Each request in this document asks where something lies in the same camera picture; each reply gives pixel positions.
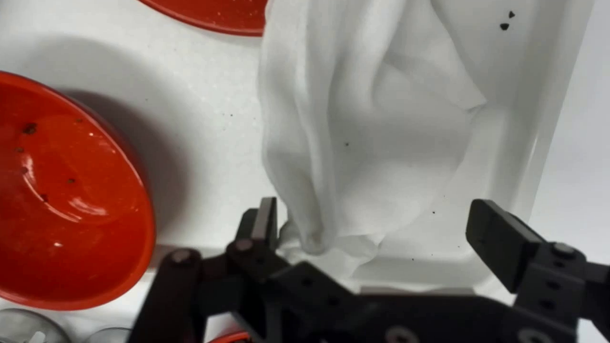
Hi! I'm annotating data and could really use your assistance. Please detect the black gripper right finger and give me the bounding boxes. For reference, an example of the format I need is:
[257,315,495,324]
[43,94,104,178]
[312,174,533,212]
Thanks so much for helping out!
[464,197,610,343]

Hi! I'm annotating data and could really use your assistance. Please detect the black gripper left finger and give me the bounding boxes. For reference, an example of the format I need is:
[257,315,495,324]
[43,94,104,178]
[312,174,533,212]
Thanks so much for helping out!
[127,195,358,343]

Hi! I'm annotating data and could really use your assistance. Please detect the white tea towel red print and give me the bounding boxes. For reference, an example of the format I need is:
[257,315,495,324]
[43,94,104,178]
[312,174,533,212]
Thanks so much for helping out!
[255,0,596,292]

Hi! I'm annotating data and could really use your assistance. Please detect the red bowl with dark contents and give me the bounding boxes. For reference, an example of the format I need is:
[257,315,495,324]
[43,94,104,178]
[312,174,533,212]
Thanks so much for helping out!
[207,328,255,343]

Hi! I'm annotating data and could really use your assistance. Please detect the plain red bowl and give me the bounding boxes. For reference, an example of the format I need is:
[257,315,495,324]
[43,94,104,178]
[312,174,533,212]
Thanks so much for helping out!
[0,71,157,313]

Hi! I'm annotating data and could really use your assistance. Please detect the clear glass tealight holder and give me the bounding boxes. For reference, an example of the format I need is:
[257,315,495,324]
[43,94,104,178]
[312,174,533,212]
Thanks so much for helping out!
[0,309,74,343]

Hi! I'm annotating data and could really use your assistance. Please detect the white rectangular tray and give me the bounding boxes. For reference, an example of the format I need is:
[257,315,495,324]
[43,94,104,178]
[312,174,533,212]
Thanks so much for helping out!
[0,0,610,336]

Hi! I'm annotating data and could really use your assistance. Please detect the red dinner plate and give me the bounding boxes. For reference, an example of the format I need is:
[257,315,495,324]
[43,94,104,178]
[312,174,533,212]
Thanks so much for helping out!
[138,0,268,38]

